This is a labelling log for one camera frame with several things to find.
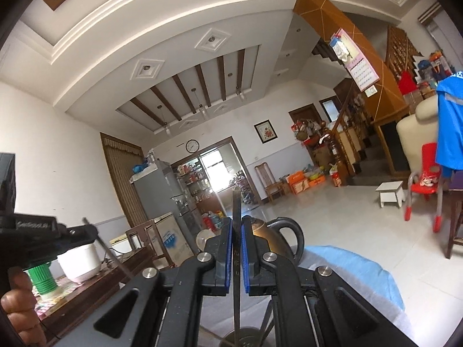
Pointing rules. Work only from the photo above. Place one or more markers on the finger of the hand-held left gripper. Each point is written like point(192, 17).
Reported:
point(83, 235)

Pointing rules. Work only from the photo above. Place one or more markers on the shelf of bottles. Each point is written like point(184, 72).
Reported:
point(193, 184)

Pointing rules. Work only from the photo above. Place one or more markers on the dark wooden side table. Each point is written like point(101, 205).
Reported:
point(108, 282)

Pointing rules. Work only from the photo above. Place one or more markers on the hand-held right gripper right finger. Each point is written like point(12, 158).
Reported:
point(246, 260)

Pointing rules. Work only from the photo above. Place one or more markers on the beige armchair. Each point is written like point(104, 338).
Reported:
point(416, 133)

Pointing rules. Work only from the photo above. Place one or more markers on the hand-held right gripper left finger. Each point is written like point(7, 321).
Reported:
point(227, 256)

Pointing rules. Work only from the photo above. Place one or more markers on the white rice cooker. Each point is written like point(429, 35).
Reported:
point(79, 264)

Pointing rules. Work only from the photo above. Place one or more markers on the gold electric kettle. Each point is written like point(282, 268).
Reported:
point(289, 231)

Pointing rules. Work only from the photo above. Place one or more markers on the round wall clock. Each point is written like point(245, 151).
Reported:
point(192, 146)

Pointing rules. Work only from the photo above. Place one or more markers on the pink wall calendar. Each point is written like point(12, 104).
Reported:
point(360, 65)

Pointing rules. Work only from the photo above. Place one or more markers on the floral table mat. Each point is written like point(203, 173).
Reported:
point(63, 296)

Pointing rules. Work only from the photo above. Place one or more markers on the red plastic chair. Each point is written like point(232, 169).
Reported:
point(428, 166)

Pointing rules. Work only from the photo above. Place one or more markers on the dark grey utensil holder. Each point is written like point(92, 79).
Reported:
point(249, 339)

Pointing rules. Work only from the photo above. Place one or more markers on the framed wall picture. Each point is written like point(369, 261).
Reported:
point(266, 131)

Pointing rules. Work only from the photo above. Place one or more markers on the dark wooden chair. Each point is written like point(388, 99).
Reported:
point(139, 233)

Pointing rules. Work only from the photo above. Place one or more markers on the white chest freezer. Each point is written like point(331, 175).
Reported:
point(173, 238)

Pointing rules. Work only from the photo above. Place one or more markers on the hanging pendant lamp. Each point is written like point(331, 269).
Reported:
point(166, 127)
point(240, 94)
point(203, 111)

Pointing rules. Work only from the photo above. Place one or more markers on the green ribbed plastic bottle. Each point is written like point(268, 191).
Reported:
point(41, 278)

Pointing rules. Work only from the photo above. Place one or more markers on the grey refrigerator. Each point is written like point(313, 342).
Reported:
point(155, 195)

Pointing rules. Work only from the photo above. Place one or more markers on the blue jacket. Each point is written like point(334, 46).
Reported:
point(450, 123)

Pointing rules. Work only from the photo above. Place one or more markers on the person's left hand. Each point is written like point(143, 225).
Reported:
point(21, 303)

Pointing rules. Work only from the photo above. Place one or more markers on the small white stool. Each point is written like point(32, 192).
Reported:
point(390, 191)

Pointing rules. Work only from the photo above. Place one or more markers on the orange cardboard box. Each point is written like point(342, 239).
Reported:
point(298, 184)

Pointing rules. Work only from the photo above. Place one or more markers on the light wooden chair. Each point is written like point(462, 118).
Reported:
point(269, 184)

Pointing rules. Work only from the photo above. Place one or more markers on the brown bamboo door curtain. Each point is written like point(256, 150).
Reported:
point(119, 173)

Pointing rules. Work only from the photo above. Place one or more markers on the wooden staircase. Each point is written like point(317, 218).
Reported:
point(374, 151)

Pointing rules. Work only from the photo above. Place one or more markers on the blue table cloth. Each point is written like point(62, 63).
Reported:
point(361, 271)

